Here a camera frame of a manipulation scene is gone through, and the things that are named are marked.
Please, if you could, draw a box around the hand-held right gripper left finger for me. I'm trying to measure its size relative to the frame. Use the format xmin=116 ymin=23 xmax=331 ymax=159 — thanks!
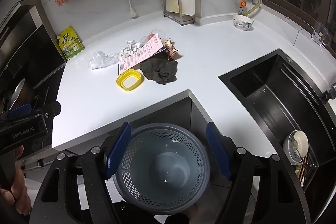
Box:
xmin=30 ymin=122 xmax=132 ymax=224

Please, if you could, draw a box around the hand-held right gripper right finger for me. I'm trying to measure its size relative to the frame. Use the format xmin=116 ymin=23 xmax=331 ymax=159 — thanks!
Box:
xmin=206 ymin=122 xmax=311 ymax=224

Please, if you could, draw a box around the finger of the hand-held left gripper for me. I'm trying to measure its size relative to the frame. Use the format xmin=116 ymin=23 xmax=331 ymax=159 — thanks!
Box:
xmin=7 ymin=104 xmax=33 ymax=119
xmin=31 ymin=101 xmax=62 ymax=119

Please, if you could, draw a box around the grey perforated plastic basket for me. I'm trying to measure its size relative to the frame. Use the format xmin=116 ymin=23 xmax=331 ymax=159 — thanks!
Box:
xmin=113 ymin=123 xmax=212 ymax=215

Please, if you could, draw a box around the yellow plastic lid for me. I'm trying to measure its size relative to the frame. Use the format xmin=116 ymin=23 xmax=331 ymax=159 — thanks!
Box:
xmin=116 ymin=69 xmax=145 ymax=91

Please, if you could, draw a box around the dark grey cloth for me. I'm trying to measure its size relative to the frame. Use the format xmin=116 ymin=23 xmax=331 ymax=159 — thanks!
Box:
xmin=140 ymin=52 xmax=179 ymax=85

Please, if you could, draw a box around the pink printed receipt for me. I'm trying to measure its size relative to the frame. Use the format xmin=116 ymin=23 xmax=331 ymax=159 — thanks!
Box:
xmin=118 ymin=33 xmax=164 ymax=75

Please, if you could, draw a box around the colourful snack wrapper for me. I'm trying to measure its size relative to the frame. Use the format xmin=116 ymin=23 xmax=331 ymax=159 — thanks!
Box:
xmin=161 ymin=39 xmax=181 ymax=60

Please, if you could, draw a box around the person's left hand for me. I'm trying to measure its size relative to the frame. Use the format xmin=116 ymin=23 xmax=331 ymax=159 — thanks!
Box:
xmin=0 ymin=146 xmax=32 ymax=215

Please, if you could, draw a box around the steel wok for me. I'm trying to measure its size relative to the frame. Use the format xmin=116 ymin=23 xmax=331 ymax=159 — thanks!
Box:
xmin=7 ymin=78 xmax=34 ymax=113

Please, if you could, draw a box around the dark base cabinet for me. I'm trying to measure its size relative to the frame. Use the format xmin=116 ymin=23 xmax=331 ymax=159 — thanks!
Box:
xmin=52 ymin=95 xmax=218 ymax=161

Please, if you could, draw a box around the yellow green seasoning pouch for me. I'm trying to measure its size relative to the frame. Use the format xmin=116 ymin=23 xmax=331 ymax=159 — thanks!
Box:
xmin=56 ymin=27 xmax=84 ymax=60

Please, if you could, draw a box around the clear plastic bag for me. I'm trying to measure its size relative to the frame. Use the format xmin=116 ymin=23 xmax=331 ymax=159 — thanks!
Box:
xmin=88 ymin=51 xmax=122 ymax=69

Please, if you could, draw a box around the black steel range hood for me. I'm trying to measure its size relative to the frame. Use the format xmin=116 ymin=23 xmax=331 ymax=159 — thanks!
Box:
xmin=0 ymin=0 xmax=66 ymax=88

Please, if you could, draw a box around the black kitchen sink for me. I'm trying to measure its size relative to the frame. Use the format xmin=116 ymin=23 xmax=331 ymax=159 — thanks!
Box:
xmin=218 ymin=49 xmax=336 ymax=195

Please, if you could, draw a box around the crumpled white paper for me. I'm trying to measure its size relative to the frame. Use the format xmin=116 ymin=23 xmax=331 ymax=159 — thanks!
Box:
xmin=118 ymin=40 xmax=143 ymax=62

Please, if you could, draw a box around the clear cup with orange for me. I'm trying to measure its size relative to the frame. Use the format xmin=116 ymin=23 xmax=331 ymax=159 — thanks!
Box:
xmin=142 ymin=29 xmax=171 ymax=46

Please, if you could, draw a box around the black faucet base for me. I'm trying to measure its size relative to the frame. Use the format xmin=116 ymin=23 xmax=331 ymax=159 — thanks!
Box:
xmin=322 ymin=82 xmax=336 ymax=102

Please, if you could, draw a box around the white bottle brush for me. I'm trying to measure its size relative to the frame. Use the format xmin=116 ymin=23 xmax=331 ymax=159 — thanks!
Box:
xmin=123 ymin=0 xmax=138 ymax=18

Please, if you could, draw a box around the white patterned bowl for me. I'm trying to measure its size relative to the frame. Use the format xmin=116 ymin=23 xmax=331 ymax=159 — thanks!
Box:
xmin=232 ymin=14 xmax=254 ymax=31

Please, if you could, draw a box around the steel cutting board rack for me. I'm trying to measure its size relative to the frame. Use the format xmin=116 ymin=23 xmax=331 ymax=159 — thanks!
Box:
xmin=161 ymin=0 xmax=195 ymax=26

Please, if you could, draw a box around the clear glass mug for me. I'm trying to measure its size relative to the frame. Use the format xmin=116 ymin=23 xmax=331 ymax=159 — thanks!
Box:
xmin=311 ymin=21 xmax=332 ymax=46

